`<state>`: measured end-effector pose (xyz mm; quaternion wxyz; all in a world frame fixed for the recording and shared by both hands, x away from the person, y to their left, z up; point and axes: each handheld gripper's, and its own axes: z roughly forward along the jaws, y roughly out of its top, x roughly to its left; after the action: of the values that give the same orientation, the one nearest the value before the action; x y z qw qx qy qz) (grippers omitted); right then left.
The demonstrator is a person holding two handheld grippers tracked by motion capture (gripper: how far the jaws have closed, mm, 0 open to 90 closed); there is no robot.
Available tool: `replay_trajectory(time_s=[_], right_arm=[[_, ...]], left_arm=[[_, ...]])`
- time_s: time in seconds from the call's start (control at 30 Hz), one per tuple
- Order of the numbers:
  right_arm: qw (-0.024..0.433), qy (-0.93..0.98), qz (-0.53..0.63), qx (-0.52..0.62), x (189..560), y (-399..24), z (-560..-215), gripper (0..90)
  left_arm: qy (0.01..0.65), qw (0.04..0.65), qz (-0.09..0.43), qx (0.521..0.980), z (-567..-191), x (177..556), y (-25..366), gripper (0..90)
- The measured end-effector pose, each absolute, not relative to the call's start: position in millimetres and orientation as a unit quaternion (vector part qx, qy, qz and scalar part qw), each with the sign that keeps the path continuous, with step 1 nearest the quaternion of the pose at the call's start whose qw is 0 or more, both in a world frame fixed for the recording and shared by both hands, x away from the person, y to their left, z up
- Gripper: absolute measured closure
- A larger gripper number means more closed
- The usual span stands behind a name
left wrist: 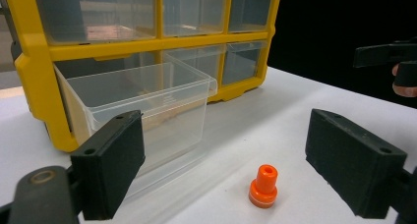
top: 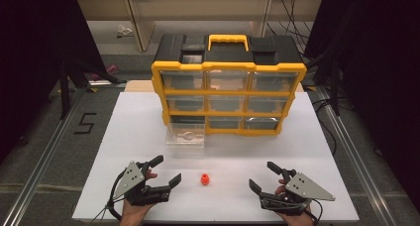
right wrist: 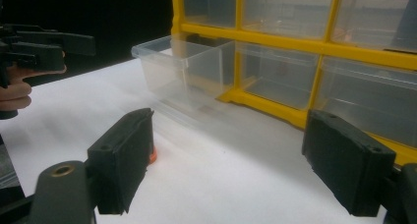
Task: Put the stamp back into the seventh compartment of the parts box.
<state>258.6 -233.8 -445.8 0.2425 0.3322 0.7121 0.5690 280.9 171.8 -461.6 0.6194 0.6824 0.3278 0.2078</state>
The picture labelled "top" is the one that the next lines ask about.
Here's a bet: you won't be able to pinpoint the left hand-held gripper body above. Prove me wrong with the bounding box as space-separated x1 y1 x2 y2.
113 161 172 207

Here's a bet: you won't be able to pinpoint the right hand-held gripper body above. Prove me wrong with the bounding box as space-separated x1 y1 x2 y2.
259 169 337 217

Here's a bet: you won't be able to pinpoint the clear plastic drawer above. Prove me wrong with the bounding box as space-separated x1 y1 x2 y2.
164 121 207 159

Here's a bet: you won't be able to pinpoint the person's right hand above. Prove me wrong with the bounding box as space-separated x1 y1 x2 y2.
273 178 315 226

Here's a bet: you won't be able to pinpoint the person's left hand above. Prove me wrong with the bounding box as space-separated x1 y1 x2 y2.
119 169 158 226

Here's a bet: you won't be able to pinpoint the closed clear cabinet drawers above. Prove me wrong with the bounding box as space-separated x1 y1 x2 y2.
159 69 300 132

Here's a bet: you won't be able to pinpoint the yellow black organizer cabinet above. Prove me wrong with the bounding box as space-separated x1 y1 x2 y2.
151 34 308 137

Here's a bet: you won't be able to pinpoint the pink object on floor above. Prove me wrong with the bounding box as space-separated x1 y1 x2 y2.
89 63 121 82

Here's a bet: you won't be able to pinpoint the black metal stand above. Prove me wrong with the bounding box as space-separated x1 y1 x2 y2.
57 56 128 122

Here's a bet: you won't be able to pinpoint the white crumpled object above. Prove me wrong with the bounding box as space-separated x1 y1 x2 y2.
115 24 135 40

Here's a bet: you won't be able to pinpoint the beige wooden furniture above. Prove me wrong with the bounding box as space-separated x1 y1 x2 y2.
74 0 324 54

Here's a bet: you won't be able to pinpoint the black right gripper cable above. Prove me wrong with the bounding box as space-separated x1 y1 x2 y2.
303 198 325 226

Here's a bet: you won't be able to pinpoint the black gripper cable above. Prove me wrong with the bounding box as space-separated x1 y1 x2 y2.
88 169 131 226
303 198 325 226

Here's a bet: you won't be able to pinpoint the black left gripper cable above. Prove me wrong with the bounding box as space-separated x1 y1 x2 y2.
88 169 131 226

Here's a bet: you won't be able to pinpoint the aluminium floor rail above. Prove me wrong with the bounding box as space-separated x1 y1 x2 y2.
0 86 87 226
314 86 399 226

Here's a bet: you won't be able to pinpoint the black floor cable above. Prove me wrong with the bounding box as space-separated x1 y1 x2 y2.
311 97 339 157

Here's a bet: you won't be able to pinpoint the bundle of black hanging cables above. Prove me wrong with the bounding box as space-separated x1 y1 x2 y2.
265 0 316 57

